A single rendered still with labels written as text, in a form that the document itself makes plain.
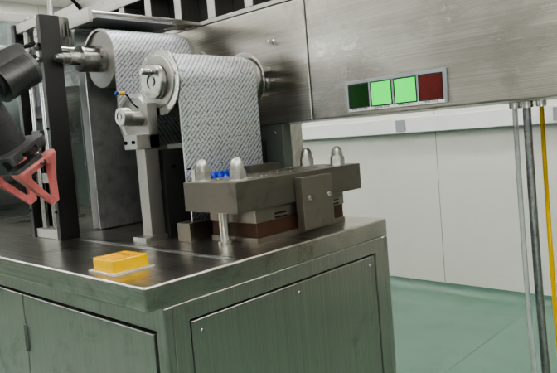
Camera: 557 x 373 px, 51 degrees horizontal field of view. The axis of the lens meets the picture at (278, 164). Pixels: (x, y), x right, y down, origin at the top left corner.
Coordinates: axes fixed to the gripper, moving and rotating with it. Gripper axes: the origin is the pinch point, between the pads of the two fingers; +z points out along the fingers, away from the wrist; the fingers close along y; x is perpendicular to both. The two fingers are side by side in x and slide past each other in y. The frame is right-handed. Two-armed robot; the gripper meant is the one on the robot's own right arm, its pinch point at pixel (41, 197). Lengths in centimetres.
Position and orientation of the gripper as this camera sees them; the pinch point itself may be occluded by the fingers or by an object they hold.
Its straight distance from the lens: 95.6
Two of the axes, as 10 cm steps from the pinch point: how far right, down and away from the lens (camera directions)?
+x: -4.7, 5.7, -6.7
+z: 3.6, 8.2, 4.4
